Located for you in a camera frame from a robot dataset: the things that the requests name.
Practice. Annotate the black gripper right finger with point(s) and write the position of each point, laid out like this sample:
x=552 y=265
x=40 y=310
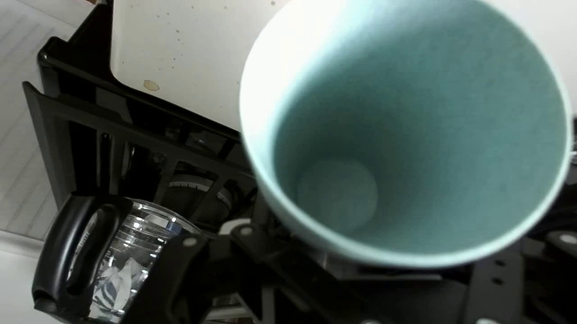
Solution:
x=529 y=288

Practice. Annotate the light blue plastic cup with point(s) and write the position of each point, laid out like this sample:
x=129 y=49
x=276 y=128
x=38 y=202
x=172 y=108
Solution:
x=421 y=119

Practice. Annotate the black and steel gas stove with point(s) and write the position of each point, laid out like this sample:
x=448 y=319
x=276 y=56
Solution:
x=150 y=132

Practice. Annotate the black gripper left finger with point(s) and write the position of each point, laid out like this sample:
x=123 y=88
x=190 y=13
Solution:
x=264 y=270

